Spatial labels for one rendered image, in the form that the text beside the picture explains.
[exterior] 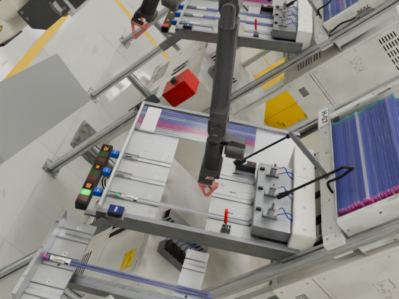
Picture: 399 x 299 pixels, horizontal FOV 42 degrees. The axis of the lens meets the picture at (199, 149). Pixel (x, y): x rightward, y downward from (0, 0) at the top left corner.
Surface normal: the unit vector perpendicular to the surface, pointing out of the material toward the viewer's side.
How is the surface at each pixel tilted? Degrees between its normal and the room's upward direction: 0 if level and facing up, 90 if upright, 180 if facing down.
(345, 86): 90
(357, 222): 90
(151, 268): 0
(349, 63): 90
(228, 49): 85
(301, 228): 42
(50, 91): 0
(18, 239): 0
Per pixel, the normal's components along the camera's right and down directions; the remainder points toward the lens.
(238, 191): 0.14, -0.76
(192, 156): -0.15, 0.62
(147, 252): 0.76, -0.43
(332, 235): -0.63, -0.66
